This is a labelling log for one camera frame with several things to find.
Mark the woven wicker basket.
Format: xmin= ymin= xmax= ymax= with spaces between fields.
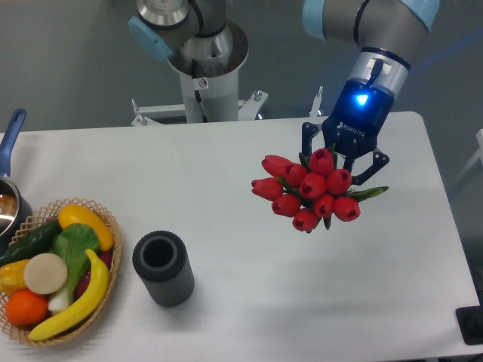
xmin=1 ymin=198 xmax=122 ymax=348

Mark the green cucumber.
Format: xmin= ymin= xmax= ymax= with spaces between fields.
xmin=1 ymin=219 xmax=62 ymax=266

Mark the dark grey ribbed vase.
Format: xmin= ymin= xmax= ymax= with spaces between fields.
xmin=132 ymin=231 xmax=195 ymax=308

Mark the yellow lemon squash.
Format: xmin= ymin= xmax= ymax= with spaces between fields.
xmin=57 ymin=204 xmax=114 ymax=252

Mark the red tulip bouquet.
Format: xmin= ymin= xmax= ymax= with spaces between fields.
xmin=251 ymin=146 xmax=389 ymax=233

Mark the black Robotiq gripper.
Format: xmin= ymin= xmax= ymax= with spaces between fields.
xmin=301 ymin=80 xmax=395 ymax=186

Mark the green bok choy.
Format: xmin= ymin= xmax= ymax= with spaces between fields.
xmin=48 ymin=223 xmax=100 ymax=314

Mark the yellow banana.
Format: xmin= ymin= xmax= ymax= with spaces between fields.
xmin=28 ymin=249 xmax=109 ymax=342

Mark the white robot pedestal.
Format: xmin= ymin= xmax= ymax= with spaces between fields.
xmin=128 ymin=17 xmax=269 ymax=124

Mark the orange fruit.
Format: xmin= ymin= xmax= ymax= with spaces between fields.
xmin=5 ymin=290 xmax=48 ymax=326

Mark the black device at edge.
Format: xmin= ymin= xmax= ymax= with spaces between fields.
xmin=455 ymin=305 xmax=482 ymax=345

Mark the dark red vegetable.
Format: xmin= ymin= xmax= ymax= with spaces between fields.
xmin=75 ymin=250 xmax=112 ymax=299

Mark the white frame at right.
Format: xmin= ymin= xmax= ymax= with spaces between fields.
xmin=448 ymin=129 xmax=482 ymax=200

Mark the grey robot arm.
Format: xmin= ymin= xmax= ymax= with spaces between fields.
xmin=128 ymin=1 xmax=439 ymax=186

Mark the blue handled saucepan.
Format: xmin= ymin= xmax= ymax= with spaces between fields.
xmin=1 ymin=109 xmax=32 ymax=254

